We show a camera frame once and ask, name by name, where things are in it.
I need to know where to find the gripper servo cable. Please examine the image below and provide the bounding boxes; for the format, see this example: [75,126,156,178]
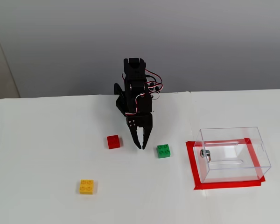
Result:
[125,92,145,115]

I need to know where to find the green lego brick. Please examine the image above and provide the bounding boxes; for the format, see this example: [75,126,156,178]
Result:
[156,144,171,159]

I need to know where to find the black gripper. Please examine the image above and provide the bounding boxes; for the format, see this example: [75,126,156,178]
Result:
[125,112,154,150]

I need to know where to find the metal cam lock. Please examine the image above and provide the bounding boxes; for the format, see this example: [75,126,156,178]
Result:
[200,149,212,163]

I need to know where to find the yellow lego brick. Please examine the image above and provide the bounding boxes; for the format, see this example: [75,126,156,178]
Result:
[79,179,98,195]

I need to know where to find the red tape square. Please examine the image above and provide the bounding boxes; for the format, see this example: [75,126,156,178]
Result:
[185,137,266,191]

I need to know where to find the red lego brick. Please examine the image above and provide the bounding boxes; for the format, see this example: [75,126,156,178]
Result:
[106,134,122,149]

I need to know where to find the transparent plastic box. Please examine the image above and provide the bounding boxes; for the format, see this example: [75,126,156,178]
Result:
[193,126,272,184]

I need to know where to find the arm servo cable loops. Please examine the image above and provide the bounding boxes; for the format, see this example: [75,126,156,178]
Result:
[145,69,163,100]

